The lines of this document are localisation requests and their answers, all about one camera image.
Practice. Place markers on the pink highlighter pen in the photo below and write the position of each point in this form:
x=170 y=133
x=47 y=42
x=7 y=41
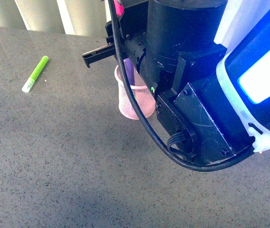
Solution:
x=118 y=7

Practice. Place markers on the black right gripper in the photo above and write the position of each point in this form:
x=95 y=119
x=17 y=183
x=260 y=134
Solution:
x=171 y=45

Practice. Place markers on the green highlighter pen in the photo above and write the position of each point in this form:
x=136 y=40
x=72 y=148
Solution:
x=35 y=74

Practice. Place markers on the white pleated curtain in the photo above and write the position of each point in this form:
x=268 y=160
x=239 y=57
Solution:
x=73 y=17

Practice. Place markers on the pink mesh cup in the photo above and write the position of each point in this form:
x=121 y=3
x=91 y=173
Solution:
x=140 y=91

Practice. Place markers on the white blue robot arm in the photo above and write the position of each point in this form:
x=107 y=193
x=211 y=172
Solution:
x=244 y=76

